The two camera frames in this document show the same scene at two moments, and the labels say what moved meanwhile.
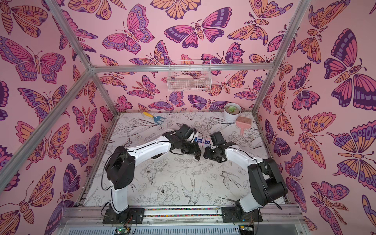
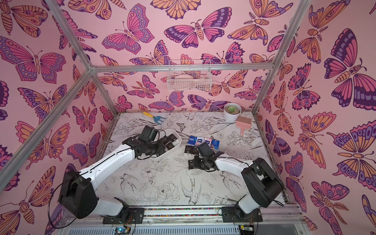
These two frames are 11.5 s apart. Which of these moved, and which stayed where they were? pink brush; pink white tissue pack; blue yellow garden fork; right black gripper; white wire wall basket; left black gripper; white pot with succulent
Moved: right black gripper; left black gripper; pink white tissue pack
Stayed: white wire wall basket; blue yellow garden fork; white pot with succulent; pink brush
